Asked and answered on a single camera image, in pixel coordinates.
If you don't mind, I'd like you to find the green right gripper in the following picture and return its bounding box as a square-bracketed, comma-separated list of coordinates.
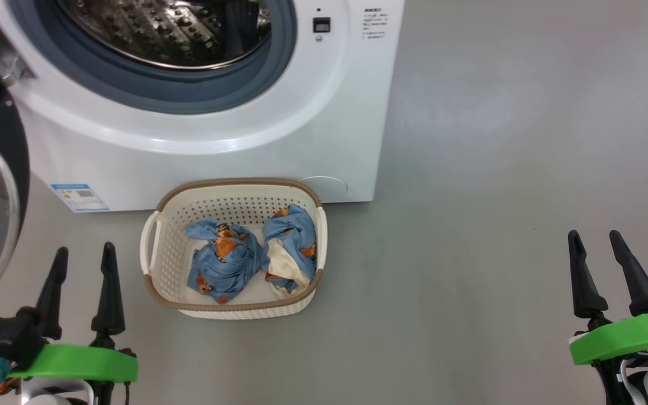
[568, 229, 648, 366]

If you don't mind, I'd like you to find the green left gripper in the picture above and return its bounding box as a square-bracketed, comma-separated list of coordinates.
[9, 242, 139, 384]

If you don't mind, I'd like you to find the blue garment with orange print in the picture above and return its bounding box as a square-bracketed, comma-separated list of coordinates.
[185, 219, 266, 304]

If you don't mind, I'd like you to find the blue garment with cream lining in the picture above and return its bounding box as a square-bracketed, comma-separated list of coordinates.
[261, 204, 318, 299]

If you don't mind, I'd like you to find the white front-load washing machine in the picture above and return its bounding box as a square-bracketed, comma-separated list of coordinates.
[0, 0, 406, 213]

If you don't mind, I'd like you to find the stainless steel washing machine drum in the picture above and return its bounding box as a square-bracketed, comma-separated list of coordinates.
[57, 0, 273, 71]

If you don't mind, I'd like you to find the blue energy label sticker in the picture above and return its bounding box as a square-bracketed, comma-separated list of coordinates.
[50, 183, 110, 213]

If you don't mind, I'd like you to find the cream perforated laundry basket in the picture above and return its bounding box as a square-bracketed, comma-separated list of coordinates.
[139, 178, 328, 320]

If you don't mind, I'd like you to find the round white filter cover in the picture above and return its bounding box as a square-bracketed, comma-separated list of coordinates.
[298, 175, 348, 202]

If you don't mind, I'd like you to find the printed text label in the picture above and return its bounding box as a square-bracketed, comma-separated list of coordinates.
[362, 7, 388, 39]

